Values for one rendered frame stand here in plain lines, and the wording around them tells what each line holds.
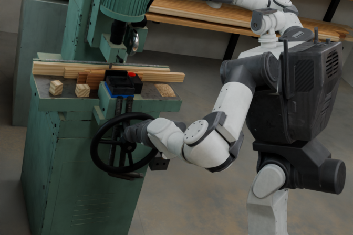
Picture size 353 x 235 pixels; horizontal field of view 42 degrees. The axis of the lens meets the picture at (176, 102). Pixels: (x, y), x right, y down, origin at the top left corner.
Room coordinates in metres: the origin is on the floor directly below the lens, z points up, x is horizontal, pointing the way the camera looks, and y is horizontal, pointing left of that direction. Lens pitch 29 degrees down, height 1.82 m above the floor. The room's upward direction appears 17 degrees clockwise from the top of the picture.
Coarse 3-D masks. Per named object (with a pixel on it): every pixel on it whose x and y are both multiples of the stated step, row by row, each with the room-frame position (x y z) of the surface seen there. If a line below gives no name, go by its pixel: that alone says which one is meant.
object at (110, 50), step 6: (102, 36) 1.76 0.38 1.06; (108, 36) 1.77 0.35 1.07; (102, 42) 1.75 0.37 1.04; (108, 42) 1.70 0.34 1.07; (102, 48) 1.74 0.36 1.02; (108, 48) 1.68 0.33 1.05; (114, 48) 1.67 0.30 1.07; (120, 48) 1.69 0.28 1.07; (126, 48) 1.70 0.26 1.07; (108, 54) 1.67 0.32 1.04; (114, 54) 1.68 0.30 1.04; (120, 54) 1.69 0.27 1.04; (108, 60) 1.67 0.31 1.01; (114, 60) 1.68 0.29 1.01
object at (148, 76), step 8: (64, 72) 1.63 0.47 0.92; (72, 72) 1.63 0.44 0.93; (144, 72) 1.81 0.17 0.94; (152, 72) 1.83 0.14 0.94; (160, 72) 1.85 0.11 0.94; (168, 72) 1.88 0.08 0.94; (176, 72) 1.90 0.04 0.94; (144, 80) 1.81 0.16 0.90; (152, 80) 1.83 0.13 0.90; (160, 80) 1.85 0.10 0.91; (168, 80) 1.87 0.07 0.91; (176, 80) 1.89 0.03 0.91
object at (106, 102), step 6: (102, 84) 1.55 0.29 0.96; (102, 90) 1.53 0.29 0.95; (102, 96) 1.52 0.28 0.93; (108, 96) 1.48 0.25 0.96; (138, 96) 1.55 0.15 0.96; (102, 102) 1.51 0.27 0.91; (108, 102) 1.47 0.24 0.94; (114, 102) 1.47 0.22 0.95; (126, 102) 1.50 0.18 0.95; (138, 102) 1.53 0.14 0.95; (102, 108) 1.50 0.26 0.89; (108, 108) 1.46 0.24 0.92; (114, 108) 1.48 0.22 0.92; (132, 108) 1.52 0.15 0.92; (138, 108) 1.53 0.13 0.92; (108, 114) 1.47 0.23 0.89; (114, 114) 1.48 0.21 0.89
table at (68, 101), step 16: (32, 80) 1.56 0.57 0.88; (48, 80) 1.56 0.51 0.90; (64, 80) 1.60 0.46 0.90; (48, 96) 1.45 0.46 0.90; (64, 96) 1.49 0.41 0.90; (96, 96) 1.56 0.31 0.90; (144, 96) 1.67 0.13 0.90; (160, 96) 1.71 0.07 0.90; (176, 96) 1.76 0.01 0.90; (96, 112) 1.49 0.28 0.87
